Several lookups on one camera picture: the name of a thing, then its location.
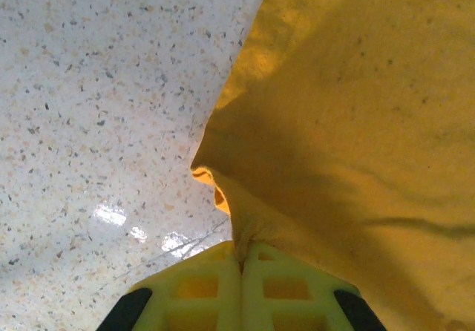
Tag orange t-shirt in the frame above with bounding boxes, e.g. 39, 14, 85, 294
190, 0, 475, 331

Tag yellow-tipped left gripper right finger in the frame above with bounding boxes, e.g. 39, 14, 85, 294
240, 241, 387, 331

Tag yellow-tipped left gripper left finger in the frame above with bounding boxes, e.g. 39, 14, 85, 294
96, 241, 244, 331

